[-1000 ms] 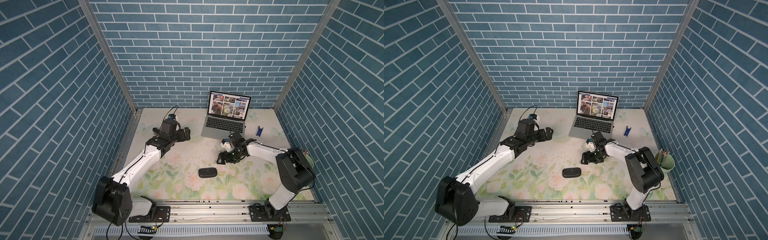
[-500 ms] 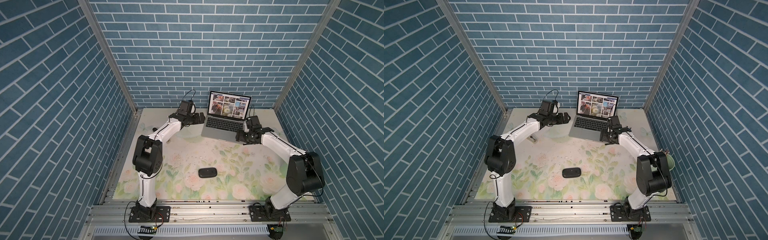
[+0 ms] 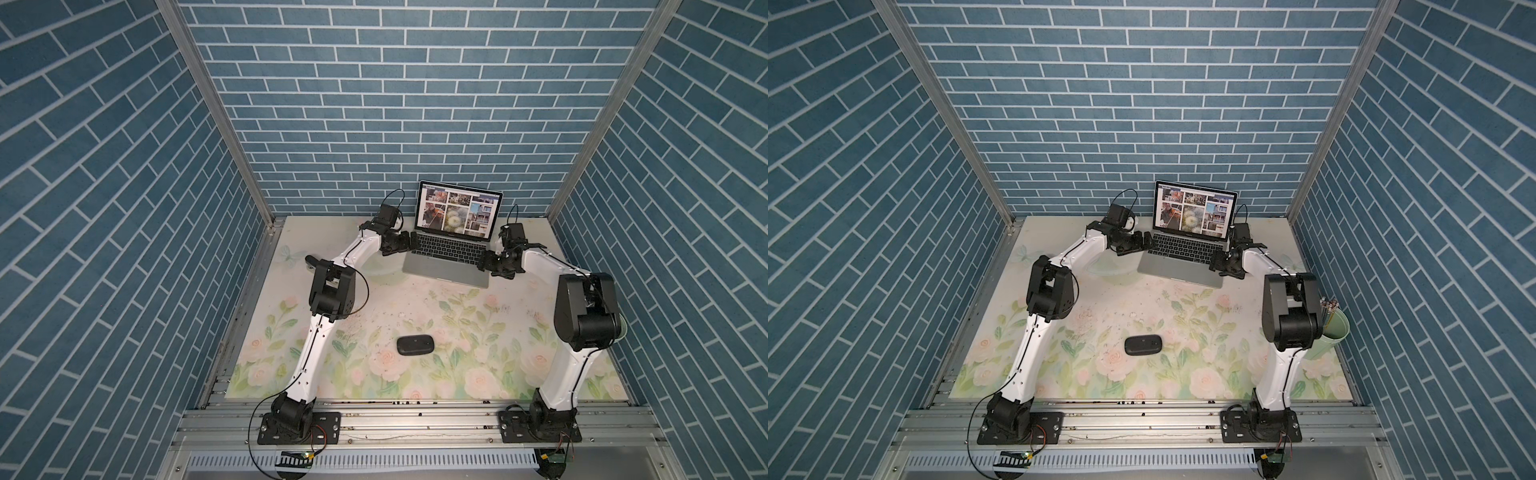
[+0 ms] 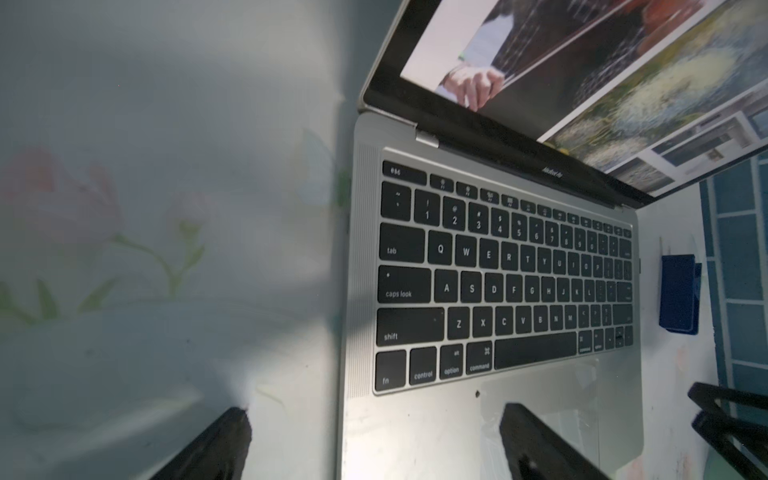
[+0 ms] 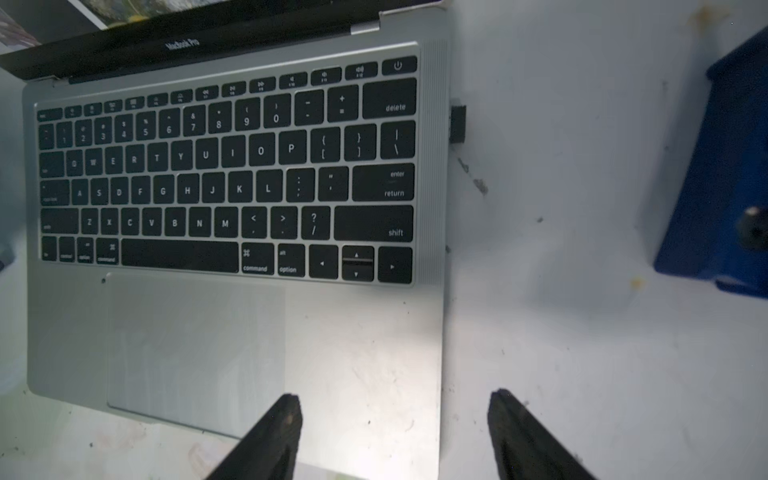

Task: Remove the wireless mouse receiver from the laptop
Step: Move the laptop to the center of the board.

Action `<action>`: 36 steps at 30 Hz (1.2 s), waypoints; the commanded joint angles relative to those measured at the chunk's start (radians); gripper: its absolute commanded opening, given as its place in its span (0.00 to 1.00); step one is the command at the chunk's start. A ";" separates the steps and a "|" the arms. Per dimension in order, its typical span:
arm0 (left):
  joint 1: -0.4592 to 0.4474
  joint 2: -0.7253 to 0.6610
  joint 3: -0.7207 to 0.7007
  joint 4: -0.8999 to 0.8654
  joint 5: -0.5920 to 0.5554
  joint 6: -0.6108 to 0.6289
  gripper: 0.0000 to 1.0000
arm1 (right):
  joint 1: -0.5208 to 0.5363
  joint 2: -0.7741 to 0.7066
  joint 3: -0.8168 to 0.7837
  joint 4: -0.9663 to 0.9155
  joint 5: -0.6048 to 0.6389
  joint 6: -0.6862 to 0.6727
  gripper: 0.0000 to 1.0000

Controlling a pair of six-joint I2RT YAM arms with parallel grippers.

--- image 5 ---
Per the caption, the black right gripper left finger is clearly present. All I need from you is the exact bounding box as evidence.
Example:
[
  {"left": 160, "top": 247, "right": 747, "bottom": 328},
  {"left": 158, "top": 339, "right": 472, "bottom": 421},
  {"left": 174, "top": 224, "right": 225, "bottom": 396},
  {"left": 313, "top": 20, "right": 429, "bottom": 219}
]
[{"left": 207, "top": 394, "right": 303, "bottom": 480}]

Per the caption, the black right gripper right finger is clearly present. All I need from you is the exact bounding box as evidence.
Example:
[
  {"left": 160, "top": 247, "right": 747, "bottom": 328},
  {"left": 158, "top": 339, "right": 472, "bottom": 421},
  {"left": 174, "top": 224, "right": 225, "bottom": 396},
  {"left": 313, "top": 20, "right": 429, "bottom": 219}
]
[{"left": 487, "top": 389, "right": 595, "bottom": 480}]

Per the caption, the black usb mouse receiver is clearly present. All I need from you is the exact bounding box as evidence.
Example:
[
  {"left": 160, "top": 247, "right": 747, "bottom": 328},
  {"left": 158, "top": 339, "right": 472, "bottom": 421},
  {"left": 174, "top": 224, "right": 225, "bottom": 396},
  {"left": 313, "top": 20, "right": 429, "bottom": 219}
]
[{"left": 449, "top": 105, "right": 467, "bottom": 144}]

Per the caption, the silver open laptop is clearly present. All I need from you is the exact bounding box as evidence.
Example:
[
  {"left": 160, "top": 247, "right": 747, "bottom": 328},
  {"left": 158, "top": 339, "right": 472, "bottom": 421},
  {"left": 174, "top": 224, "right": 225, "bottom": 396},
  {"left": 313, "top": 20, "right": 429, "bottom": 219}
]
[{"left": 1, "top": 1, "right": 451, "bottom": 479}]

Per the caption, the blue plastic clip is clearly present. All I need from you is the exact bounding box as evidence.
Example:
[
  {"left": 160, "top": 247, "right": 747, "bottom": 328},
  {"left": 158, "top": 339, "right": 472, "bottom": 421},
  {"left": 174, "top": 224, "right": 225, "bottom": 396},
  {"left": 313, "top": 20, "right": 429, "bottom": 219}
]
[{"left": 653, "top": 30, "right": 767, "bottom": 298}]

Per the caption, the floral table mat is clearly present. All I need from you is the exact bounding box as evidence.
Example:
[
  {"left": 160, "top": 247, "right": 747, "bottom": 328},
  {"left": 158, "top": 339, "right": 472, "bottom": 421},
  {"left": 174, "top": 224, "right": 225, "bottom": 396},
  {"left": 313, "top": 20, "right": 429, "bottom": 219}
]
[{"left": 283, "top": 1, "right": 767, "bottom": 479}]

